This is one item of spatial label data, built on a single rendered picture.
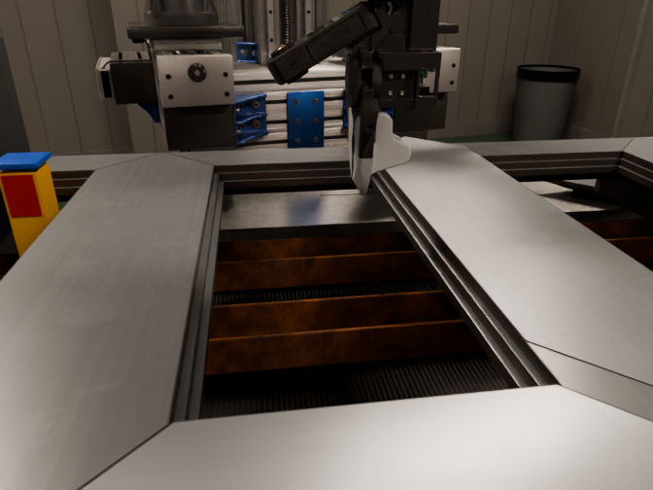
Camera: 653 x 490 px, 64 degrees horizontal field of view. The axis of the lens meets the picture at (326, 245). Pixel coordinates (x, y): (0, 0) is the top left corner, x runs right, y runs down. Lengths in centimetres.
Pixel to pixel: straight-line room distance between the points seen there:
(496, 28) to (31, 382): 464
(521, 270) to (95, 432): 40
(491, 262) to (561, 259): 7
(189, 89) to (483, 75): 397
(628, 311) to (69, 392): 45
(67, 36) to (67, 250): 336
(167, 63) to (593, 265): 78
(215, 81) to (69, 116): 299
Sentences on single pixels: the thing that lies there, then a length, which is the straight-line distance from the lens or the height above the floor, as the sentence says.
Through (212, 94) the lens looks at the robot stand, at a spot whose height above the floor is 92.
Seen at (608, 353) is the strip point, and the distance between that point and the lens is 46.
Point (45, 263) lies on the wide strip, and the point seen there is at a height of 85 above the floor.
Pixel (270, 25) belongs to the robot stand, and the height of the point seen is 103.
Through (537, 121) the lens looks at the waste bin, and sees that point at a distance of 455.
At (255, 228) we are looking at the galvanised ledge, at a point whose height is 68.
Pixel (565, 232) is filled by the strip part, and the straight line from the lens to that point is 66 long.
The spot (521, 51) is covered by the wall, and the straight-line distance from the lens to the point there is 504.
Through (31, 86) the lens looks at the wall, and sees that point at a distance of 399.
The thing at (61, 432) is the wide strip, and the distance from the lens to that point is 38.
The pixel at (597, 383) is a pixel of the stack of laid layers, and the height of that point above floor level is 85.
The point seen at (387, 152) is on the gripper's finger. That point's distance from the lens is 56.
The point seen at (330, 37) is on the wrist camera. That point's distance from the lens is 53.
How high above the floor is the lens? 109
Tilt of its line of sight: 25 degrees down
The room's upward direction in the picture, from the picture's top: straight up
